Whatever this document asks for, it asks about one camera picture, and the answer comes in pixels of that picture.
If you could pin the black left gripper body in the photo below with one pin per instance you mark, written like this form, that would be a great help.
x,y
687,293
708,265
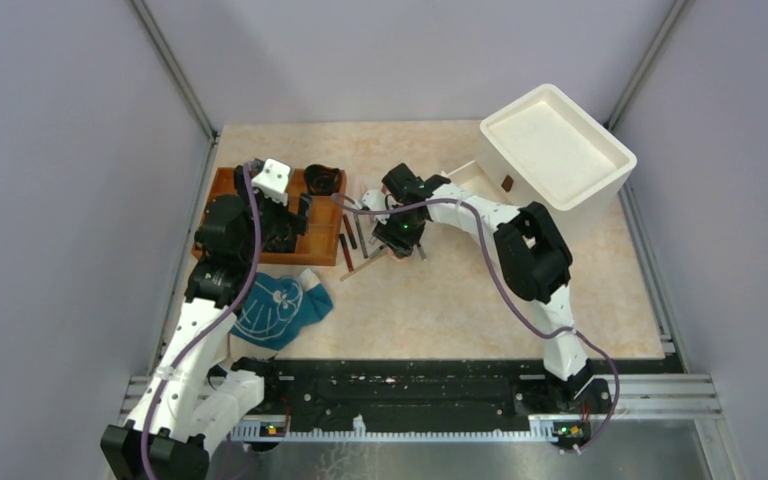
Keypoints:
x,y
274,216

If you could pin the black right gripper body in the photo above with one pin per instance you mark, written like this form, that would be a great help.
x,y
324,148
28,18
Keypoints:
x,y
401,231

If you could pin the white pull-out drawer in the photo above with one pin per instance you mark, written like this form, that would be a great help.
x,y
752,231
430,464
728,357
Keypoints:
x,y
471,178

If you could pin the white drawer organizer box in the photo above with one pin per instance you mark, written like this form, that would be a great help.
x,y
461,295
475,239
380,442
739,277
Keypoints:
x,y
544,147

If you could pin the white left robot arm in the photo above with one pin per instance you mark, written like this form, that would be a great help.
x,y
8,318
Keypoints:
x,y
174,429

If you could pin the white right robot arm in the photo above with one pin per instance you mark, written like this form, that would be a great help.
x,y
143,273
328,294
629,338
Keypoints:
x,y
526,256

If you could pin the grey makeup pencil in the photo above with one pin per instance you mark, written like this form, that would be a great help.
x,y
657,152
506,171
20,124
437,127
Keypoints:
x,y
361,238

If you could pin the wooden compartment tray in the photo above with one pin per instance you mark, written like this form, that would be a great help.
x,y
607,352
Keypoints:
x,y
320,245

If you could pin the black coiled band top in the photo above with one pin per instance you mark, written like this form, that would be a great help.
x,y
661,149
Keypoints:
x,y
321,180

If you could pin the teal patterned cloth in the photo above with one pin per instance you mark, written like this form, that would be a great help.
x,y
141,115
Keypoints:
x,y
277,309

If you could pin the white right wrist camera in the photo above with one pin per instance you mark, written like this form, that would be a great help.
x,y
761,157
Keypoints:
x,y
376,201

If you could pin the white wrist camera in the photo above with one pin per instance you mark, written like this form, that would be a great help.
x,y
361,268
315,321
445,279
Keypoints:
x,y
376,201
273,180

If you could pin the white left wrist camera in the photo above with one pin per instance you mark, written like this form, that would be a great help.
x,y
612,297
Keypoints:
x,y
273,180

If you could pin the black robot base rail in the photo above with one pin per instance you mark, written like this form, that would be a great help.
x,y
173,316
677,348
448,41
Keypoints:
x,y
414,396

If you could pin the grey slotted cable duct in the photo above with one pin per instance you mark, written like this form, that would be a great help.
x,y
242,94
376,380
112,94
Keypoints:
x,y
260,431

